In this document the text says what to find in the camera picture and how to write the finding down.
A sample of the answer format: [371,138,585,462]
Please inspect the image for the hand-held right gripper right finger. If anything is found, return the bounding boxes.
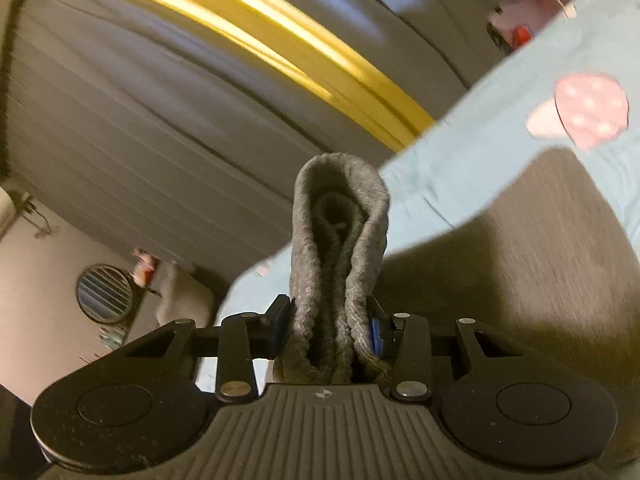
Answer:
[366,296,519,404]

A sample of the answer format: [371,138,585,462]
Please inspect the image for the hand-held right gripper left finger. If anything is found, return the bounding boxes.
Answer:
[127,294,293,404]

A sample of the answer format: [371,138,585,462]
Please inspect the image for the grey pants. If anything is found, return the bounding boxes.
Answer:
[270,146,640,480]

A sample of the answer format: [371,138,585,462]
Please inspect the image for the pink plush toy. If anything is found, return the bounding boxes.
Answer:
[131,247,162,289]

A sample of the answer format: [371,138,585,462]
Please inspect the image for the grey curtain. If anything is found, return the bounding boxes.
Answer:
[0,0,401,281]
[220,0,608,88]

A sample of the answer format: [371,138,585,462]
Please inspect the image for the light blue mushroom print bedsheet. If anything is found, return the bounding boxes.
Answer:
[215,0,640,331]

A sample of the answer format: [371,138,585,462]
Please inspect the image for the yellow curtain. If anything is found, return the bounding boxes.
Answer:
[30,0,437,153]

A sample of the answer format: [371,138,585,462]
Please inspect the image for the pink bag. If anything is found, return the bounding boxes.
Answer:
[487,0,577,54]

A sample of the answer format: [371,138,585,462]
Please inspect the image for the round wall vent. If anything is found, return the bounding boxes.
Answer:
[75,263,137,324]

